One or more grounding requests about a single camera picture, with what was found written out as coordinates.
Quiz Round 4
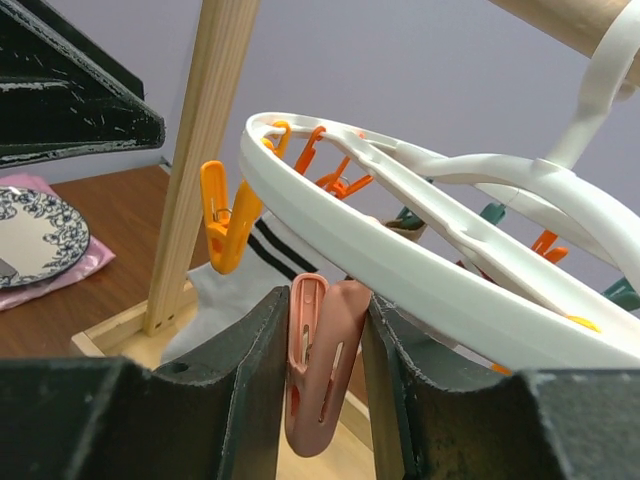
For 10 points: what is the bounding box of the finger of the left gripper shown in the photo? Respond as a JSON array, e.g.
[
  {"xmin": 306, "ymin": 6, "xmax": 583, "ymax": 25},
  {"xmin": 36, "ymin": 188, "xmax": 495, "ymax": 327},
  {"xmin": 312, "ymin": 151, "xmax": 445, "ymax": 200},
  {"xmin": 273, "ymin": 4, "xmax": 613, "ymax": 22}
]
[{"xmin": 1, "ymin": 1, "xmax": 165, "ymax": 168}]

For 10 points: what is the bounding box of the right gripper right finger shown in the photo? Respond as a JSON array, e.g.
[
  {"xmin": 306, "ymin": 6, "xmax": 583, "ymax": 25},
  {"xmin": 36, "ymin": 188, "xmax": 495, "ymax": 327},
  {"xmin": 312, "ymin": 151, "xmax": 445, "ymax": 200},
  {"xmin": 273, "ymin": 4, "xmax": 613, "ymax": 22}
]
[{"xmin": 363, "ymin": 297, "xmax": 639, "ymax": 479}]

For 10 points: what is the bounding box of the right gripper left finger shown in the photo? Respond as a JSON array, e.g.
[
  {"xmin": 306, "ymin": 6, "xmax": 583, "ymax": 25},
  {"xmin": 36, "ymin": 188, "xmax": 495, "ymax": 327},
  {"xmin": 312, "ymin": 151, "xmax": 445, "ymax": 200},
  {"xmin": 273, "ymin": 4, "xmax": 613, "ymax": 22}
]
[{"xmin": 1, "ymin": 287, "xmax": 289, "ymax": 479}]

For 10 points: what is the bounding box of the wooden hanger rack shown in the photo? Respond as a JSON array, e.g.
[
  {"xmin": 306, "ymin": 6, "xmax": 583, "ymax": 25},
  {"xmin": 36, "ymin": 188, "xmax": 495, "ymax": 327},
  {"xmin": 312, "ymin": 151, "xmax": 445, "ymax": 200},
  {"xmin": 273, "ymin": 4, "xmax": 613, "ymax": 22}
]
[{"xmin": 69, "ymin": 0, "xmax": 640, "ymax": 480}]

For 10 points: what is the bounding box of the white black banded sock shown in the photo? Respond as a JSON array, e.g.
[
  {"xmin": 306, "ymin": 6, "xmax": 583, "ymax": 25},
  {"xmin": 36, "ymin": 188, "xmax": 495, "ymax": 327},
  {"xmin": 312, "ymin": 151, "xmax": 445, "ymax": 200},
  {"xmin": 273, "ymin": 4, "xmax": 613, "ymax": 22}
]
[{"xmin": 161, "ymin": 212, "xmax": 345, "ymax": 363}]

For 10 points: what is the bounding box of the white round clip hanger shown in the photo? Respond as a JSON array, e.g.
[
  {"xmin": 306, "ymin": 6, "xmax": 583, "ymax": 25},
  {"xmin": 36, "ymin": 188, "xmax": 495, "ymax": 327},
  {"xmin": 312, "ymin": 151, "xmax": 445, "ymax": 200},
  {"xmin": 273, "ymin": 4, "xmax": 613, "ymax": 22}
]
[{"xmin": 199, "ymin": 0, "xmax": 640, "ymax": 459}]

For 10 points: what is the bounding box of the beige tan sock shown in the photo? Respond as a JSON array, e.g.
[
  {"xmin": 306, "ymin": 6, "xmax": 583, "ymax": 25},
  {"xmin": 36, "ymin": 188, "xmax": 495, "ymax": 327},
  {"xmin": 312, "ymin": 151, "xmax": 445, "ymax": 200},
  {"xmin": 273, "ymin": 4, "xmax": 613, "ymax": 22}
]
[{"xmin": 383, "ymin": 219, "xmax": 427, "ymax": 242}]

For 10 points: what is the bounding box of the blue patterned plate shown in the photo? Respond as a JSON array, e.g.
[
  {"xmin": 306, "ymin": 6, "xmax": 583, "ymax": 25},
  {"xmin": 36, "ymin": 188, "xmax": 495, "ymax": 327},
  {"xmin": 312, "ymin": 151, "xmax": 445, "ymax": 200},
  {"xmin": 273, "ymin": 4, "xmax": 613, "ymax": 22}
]
[{"xmin": 1, "ymin": 186, "xmax": 91, "ymax": 289}]

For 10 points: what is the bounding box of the pink cloth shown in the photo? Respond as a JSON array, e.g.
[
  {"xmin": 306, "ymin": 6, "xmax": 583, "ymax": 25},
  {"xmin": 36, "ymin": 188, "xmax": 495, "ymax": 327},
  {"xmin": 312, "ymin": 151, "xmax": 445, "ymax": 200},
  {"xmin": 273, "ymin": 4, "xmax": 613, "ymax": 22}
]
[{"xmin": 1, "ymin": 174, "xmax": 115, "ymax": 310}]

